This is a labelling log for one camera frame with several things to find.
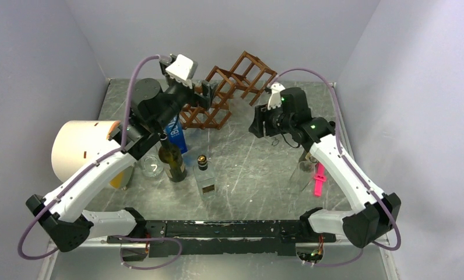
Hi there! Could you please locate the clear glass ashtray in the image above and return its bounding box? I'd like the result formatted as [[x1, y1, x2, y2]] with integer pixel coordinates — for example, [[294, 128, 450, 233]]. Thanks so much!
[[140, 153, 163, 177]]

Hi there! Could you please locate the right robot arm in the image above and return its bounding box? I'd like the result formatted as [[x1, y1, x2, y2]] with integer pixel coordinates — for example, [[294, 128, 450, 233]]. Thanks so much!
[[249, 83, 401, 248]]

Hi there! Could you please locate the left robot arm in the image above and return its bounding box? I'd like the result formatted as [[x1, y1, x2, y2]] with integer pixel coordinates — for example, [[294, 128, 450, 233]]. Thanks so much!
[[26, 78, 217, 253]]

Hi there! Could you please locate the clear square liquor bottle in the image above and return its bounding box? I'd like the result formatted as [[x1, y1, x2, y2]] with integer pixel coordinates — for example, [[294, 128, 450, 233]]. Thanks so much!
[[193, 155, 217, 198]]

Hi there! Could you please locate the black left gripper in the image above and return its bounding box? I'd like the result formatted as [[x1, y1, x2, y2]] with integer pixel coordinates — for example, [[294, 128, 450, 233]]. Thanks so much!
[[154, 63, 218, 131]]

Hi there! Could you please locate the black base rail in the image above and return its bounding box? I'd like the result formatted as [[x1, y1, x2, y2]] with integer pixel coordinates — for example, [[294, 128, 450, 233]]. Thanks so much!
[[106, 217, 336, 257]]

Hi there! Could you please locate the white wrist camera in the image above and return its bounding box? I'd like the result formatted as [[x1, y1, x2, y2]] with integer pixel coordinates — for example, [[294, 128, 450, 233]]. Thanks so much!
[[266, 82, 285, 110], [165, 54, 198, 89]]

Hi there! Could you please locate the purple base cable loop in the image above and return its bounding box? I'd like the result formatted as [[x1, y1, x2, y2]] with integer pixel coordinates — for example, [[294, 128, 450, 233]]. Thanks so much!
[[119, 236, 183, 271]]

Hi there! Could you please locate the blue square glass bottle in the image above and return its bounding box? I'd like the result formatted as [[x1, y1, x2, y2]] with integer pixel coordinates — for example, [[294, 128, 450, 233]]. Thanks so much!
[[164, 116, 188, 154]]

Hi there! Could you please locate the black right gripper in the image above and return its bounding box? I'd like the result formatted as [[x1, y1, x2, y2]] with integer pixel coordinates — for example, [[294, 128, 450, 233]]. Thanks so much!
[[249, 100, 294, 138]]

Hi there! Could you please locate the pink plastic clip tool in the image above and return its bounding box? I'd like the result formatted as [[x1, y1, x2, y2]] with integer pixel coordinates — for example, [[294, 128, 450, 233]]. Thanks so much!
[[313, 162, 326, 197]]

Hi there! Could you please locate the cream and orange cylinder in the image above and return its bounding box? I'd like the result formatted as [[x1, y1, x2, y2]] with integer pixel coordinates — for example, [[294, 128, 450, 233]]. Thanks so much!
[[51, 120, 120, 182]]

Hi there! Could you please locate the olive green wine bottle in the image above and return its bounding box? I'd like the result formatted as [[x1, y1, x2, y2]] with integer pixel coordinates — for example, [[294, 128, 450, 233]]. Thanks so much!
[[298, 150, 318, 165]]

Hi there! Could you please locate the dark green wine bottle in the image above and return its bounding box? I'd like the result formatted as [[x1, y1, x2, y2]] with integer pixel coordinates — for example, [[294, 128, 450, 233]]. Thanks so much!
[[158, 133, 187, 183]]

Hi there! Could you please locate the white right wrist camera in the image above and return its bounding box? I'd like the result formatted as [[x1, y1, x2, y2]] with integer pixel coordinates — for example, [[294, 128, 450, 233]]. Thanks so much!
[[266, 82, 285, 110]]

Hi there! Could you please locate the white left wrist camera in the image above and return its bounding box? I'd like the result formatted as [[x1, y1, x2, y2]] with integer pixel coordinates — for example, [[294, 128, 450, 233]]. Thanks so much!
[[165, 54, 198, 89]]

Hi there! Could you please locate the brown wooden wine rack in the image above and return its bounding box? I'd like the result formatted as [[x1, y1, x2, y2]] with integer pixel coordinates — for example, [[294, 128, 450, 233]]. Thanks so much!
[[180, 51, 277, 130]]

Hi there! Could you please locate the tall clear glass bottle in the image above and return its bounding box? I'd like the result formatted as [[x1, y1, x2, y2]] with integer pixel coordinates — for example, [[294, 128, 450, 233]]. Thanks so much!
[[231, 92, 281, 148]]

